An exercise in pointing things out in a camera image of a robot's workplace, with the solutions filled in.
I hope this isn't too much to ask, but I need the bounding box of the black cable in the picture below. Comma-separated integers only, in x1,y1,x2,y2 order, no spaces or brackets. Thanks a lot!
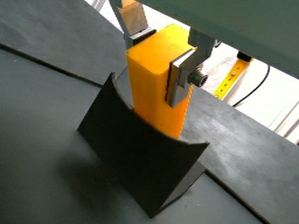
230,64,270,108

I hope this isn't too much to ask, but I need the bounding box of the yellow camera mount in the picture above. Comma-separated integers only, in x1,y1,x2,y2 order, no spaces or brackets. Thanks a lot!
212,52,252,100

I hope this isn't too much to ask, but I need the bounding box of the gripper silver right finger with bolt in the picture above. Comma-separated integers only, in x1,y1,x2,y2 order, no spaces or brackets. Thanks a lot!
164,28,216,108

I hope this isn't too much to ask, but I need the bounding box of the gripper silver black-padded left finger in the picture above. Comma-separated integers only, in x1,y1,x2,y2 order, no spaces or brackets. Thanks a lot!
107,0,156,48

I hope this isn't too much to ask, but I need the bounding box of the black curved fixture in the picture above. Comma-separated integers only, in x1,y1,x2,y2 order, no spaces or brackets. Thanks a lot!
78,75,209,217

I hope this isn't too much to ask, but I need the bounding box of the yellow rectangular block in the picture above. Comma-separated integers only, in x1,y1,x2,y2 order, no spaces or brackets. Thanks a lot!
125,24,192,138

